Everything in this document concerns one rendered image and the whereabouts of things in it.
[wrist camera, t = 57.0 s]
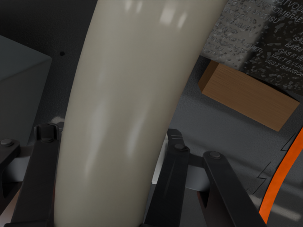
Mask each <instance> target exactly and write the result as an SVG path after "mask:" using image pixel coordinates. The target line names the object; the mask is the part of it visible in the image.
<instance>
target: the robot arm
mask: <svg viewBox="0 0 303 227"><path fill-rule="evenodd" d="M63 127H64V122H59V123H57V124H54V123H42V124H38V125H36V126H35V127H34V133H35V142H34V145H28V146H20V142H19V141H18V140H16V139H9V138H8V139H2V140H0V216H1V214H2V213H3V212H4V210H5V209H6V207H7V206H8V205H9V203H10V202H11V200H12V199H13V198H14V196H15V195H16V194H17V192H18V191H19V189H20V192H19V195H18V199H17V202H16V206H15V208H14V212H13V216H12V219H11V222H10V223H6V224H5V225H4V227H54V202H55V183H56V174H57V165H58V159H59V152H60V143H61V138H62V133H63ZM152 183H153V184H156V187H155V190H154V193H153V196H152V200H151V203H150V206H149V209H148V212H147V216H146V219H145V222H144V223H142V224H141V226H140V227H179V226H180V220H181V213H182V206H183V200H184V190H185V187H186V188H189V189H193V190H196V191H197V197H198V200H199V203H200V206H201V209H202V213H203V216H204V219H205V222H206V225H207V227H267V225H266V223H265V222H264V220H263V218H262V217H261V215H260V213H259V212H258V210H257V208H256V207H255V205H254V203H253V202H252V200H251V198H250V197H249V195H248V193H247V192H246V190H245V188H244V187H243V185H242V183H241V181H240V180H239V178H238V177H237V175H236V173H235V172H234V170H233V168H232V167H231V165H230V163H229V162H228V160H227V158H226V157H225V156H224V155H223V154H221V153H220V152H217V151H207V152H204V153H203V157H201V156H197V155H193V154H191V153H190V149H189V148H188V147H187V146H185V143H184V140H183V137H182V134H181V132H180V131H179V130H178V129H169V128H168V131H167V134H166V136H165V139H164V142H163V145H162V148H161V152H160V155H159V158H158V161H157V164H156V168H155V171H154V175H153V179H152Z"/></svg>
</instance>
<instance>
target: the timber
mask: <svg viewBox="0 0 303 227"><path fill-rule="evenodd" d="M198 86H199V88H200V91H201V93H202V94H204V95H206V96H208V97H210V98H212V99H214V100H216V101H218V102H220V103H222V104H224V105H226V106H228V107H230V108H232V109H234V110H236V111H238V112H240V113H242V114H244V115H246V116H248V117H249V118H251V119H253V120H255V121H257V122H259V123H261V124H263V125H265V126H267V127H269V128H271V129H273V130H275V131H277V132H279V130H280V129H281V128H282V127H283V125H284V124H285V123H286V121H287V120H288V119H289V117H290V116H291V114H292V113H293V112H294V111H295V109H296V108H297V107H298V105H299V104H300V102H299V101H298V100H296V99H295V98H294V97H292V96H291V95H289V94H288V93H286V92H285V91H283V90H281V89H279V88H277V87H276V86H274V85H272V84H270V83H268V82H266V81H263V80H261V79H258V78H256V77H253V76H251V75H248V74H246V73H243V72H241V71H238V70H236V69H233V68H231V67H228V66H226V65H223V64H221V63H218V62H216V61H213V60H211V61H210V63H209V65H208V67H207V68H206V70H205V72H204V73H203V75H202V77H201V78H200V80H199V82H198Z"/></svg>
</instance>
